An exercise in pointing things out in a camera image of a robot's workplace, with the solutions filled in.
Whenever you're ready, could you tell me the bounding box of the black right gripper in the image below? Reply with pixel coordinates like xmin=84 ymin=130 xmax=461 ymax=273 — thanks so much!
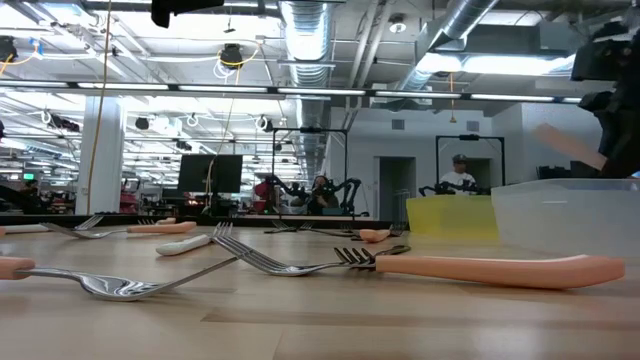
xmin=579 ymin=24 xmax=640 ymax=180

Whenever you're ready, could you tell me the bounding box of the black equipment shelf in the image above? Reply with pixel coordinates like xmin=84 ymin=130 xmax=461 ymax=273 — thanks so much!
xmin=537 ymin=159 xmax=609 ymax=181

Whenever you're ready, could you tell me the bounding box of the silver spoon in front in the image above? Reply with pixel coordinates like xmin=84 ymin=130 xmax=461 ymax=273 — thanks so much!
xmin=0 ymin=255 xmax=240 ymax=303

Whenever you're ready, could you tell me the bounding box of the orange-handled dark-headed fork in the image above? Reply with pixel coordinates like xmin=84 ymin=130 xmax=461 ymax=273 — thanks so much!
xmin=358 ymin=223 xmax=392 ymax=245

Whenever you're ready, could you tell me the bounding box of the black monitor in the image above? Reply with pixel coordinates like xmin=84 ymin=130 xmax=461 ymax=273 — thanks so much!
xmin=177 ymin=153 xmax=245 ymax=195

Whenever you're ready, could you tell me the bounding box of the black metal table frame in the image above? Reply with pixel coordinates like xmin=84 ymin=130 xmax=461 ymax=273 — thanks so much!
xmin=0 ymin=213 xmax=409 ymax=231

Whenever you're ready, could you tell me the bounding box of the black gantry frame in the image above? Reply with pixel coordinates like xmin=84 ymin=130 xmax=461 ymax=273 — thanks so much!
xmin=271 ymin=127 xmax=350 ymax=220
xmin=434 ymin=133 xmax=506 ymax=197

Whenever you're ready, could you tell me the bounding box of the grey door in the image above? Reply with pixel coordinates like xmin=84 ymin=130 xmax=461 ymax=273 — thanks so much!
xmin=377 ymin=155 xmax=417 ymax=221

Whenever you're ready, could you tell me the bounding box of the yellow power cable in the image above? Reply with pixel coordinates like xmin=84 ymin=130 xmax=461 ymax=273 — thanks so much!
xmin=85 ymin=0 xmax=112 ymax=216

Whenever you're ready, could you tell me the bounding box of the bright ceiling light panel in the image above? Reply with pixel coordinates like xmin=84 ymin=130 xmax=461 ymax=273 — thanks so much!
xmin=414 ymin=49 xmax=576 ymax=77

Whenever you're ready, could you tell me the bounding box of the black ceiling box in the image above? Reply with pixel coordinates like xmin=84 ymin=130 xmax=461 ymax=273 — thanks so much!
xmin=0 ymin=35 xmax=19 ymax=62

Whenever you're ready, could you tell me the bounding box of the yellow plastic bin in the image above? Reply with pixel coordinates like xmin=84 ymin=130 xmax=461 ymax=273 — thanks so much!
xmin=405 ymin=194 xmax=500 ymax=241

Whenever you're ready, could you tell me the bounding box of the black ceiling cable reel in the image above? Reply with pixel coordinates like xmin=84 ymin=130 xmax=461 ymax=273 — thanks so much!
xmin=218 ymin=42 xmax=246 ymax=70

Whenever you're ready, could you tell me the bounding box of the red background machine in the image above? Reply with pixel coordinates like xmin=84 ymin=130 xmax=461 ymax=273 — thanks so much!
xmin=253 ymin=178 xmax=281 ymax=215

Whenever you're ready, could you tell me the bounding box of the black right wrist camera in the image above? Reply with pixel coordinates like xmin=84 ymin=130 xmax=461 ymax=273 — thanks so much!
xmin=571 ymin=22 xmax=634 ymax=82

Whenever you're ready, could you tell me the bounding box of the clear plastic bin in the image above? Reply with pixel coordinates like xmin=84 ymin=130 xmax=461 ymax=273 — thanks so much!
xmin=490 ymin=178 xmax=640 ymax=259

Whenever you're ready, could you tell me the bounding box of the silver ventilation duct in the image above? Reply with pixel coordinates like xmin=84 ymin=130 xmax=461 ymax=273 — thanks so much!
xmin=277 ymin=0 xmax=337 ymax=174
xmin=397 ymin=0 xmax=501 ymax=94

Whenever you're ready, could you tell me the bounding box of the person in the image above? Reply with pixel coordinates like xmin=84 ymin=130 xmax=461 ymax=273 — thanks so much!
xmin=305 ymin=174 xmax=337 ymax=216
xmin=439 ymin=153 xmax=477 ymax=195

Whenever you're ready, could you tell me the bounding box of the white building column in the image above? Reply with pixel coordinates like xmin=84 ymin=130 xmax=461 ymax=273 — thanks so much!
xmin=74 ymin=96 xmax=127 ymax=216

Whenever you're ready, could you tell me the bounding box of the black rail with light strips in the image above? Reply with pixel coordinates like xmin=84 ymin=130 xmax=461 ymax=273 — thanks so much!
xmin=0 ymin=78 xmax=640 ymax=106

